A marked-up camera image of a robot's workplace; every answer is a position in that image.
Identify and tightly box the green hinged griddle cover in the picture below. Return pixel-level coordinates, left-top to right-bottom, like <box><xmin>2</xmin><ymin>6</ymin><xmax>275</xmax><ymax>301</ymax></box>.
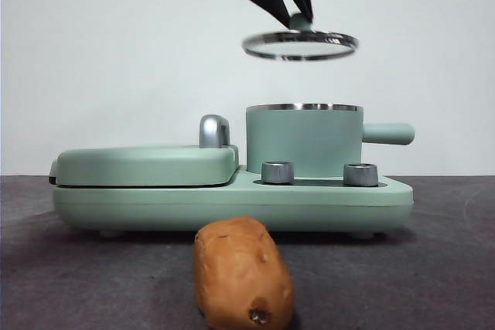
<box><xmin>49</xmin><ymin>144</ymin><xmax>241</xmax><ymax>189</ymax></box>

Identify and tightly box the green breakfast maker base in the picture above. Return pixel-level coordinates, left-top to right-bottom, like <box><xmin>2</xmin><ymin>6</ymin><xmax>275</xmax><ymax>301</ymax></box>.
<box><xmin>53</xmin><ymin>165</ymin><xmax>415</xmax><ymax>239</ymax></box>

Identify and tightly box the silver control knob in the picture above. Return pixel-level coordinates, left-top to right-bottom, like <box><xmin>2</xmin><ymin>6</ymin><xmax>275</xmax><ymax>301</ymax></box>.
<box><xmin>343</xmin><ymin>162</ymin><xmax>379</xmax><ymax>187</ymax></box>
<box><xmin>261</xmin><ymin>161</ymin><xmax>295</xmax><ymax>185</ymax></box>

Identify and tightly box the glass lid with green knob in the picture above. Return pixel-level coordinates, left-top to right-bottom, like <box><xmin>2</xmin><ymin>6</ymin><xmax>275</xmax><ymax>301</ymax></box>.
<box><xmin>242</xmin><ymin>12</ymin><xmax>359</xmax><ymax>63</ymax></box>

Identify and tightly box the green steamer pot with handle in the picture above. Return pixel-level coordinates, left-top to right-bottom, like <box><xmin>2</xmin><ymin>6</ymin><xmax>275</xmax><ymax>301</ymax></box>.
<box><xmin>245</xmin><ymin>102</ymin><xmax>416</xmax><ymax>176</ymax></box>

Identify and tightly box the brown potato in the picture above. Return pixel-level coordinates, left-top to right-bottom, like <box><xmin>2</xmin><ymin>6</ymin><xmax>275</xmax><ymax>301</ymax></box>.
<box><xmin>193</xmin><ymin>216</ymin><xmax>295</xmax><ymax>330</ymax></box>

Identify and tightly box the chrome cover handle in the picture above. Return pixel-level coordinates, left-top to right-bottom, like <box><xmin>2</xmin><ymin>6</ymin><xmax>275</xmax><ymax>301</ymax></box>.
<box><xmin>199</xmin><ymin>114</ymin><xmax>233</xmax><ymax>149</ymax></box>

